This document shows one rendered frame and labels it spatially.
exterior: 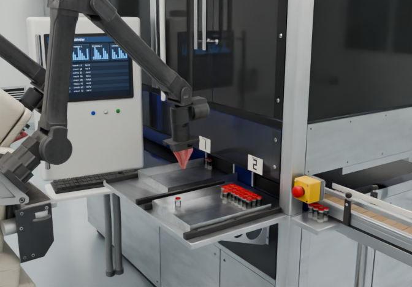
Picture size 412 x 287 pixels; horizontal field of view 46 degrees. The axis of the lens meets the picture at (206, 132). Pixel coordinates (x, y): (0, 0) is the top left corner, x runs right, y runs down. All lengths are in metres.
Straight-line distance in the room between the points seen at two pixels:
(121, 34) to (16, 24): 5.59
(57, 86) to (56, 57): 0.07
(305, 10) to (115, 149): 1.23
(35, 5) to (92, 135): 4.71
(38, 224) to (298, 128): 0.88
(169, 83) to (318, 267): 0.96
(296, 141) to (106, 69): 1.05
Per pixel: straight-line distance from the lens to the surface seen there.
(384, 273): 2.36
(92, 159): 2.43
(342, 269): 2.11
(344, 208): 1.72
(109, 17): 1.30
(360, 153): 1.96
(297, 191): 1.66
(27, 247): 1.51
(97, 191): 2.24
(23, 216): 1.47
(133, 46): 1.38
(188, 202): 1.86
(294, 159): 1.71
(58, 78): 1.29
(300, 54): 1.64
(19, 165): 1.29
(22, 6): 6.93
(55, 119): 1.30
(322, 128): 1.77
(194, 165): 2.27
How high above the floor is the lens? 1.58
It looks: 14 degrees down
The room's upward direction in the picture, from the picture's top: straight up
